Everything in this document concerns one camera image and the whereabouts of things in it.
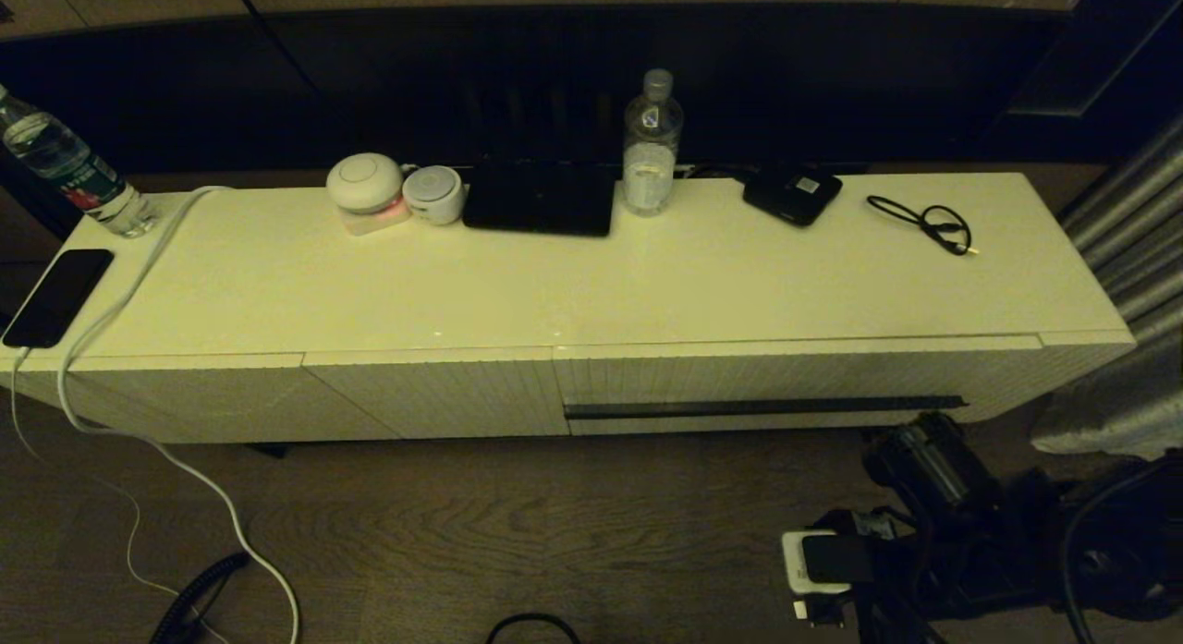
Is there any white ribbed drawer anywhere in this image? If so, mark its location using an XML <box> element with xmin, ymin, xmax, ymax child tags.
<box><xmin>553</xmin><ymin>335</ymin><xmax>1043</xmax><ymax>437</ymax></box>

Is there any white low cabinet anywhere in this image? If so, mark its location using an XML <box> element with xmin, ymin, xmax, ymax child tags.
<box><xmin>0</xmin><ymin>171</ymin><xmax>1138</xmax><ymax>444</ymax></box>

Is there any small black box with label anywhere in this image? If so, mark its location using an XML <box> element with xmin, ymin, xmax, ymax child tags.
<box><xmin>742</xmin><ymin>168</ymin><xmax>844</xmax><ymax>227</ymax></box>

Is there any clear water bottle grey cap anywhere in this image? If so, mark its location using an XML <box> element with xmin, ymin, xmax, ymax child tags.
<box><xmin>622</xmin><ymin>68</ymin><xmax>686</xmax><ymax>218</ymax></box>

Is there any white ribbed cabinet door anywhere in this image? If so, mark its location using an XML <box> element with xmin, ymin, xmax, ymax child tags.
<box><xmin>303</xmin><ymin>348</ymin><xmax>570</xmax><ymax>442</ymax></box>

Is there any black flat rectangular device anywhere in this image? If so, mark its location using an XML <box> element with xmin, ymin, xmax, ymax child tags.
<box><xmin>461</xmin><ymin>159</ymin><xmax>617</xmax><ymax>239</ymax></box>

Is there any small white round speaker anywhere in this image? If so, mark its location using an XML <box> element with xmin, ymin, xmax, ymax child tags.
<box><xmin>401</xmin><ymin>166</ymin><xmax>465</xmax><ymax>226</ymax></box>

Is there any white base with pink light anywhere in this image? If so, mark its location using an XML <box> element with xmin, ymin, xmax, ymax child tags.
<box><xmin>338</xmin><ymin>200</ymin><xmax>412</xmax><ymax>237</ymax></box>

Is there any large white dome device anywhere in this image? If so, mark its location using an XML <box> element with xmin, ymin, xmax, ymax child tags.
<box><xmin>324</xmin><ymin>152</ymin><xmax>404</xmax><ymax>214</ymax></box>

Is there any black smartphone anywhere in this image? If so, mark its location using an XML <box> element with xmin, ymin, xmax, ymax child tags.
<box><xmin>1</xmin><ymin>249</ymin><xmax>115</xmax><ymax>351</ymax></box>

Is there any water bottle with green-red label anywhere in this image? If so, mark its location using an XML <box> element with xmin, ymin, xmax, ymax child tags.
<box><xmin>0</xmin><ymin>88</ymin><xmax>160</xmax><ymax>239</ymax></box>

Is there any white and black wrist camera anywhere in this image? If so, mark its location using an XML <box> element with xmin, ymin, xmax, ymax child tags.
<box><xmin>782</xmin><ymin>529</ymin><xmax>875</xmax><ymax>596</ymax></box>

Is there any black USB cable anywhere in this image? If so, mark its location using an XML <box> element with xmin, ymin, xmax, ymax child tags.
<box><xmin>866</xmin><ymin>194</ymin><xmax>981</xmax><ymax>257</ymax></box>

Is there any black cable loop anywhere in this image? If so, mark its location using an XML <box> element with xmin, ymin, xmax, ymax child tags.
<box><xmin>485</xmin><ymin>613</ymin><xmax>581</xmax><ymax>644</ymax></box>

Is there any black coiled cable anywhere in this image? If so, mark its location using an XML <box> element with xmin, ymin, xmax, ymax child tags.
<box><xmin>151</xmin><ymin>553</ymin><xmax>252</xmax><ymax>644</ymax></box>

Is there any thick white cable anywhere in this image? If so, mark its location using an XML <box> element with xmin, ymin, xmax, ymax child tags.
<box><xmin>56</xmin><ymin>187</ymin><xmax>302</xmax><ymax>644</ymax></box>

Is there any thin white cable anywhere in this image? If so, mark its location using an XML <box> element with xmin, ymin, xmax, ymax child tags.
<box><xmin>7</xmin><ymin>348</ymin><xmax>227</xmax><ymax>644</ymax></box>

